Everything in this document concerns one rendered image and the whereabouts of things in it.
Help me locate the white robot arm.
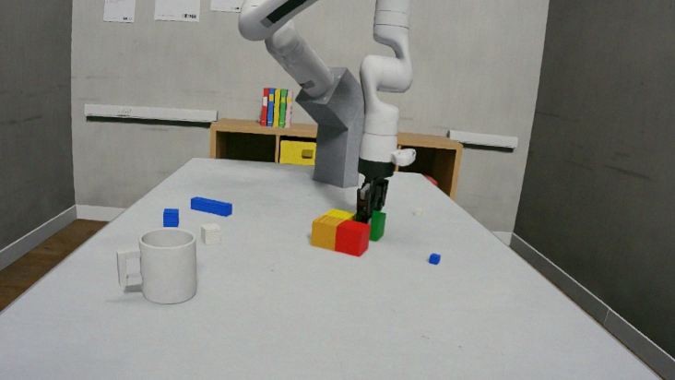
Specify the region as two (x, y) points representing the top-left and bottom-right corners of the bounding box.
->
(238, 0), (416, 166)

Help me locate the dark green cube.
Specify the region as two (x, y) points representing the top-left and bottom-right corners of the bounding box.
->
(355, 210), (386, 242)

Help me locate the white mug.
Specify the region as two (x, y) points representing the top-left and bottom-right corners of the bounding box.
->
(116, 228), (196, 304)

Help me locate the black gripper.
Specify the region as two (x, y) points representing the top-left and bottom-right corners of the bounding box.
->
(356, 157), (395, 225)

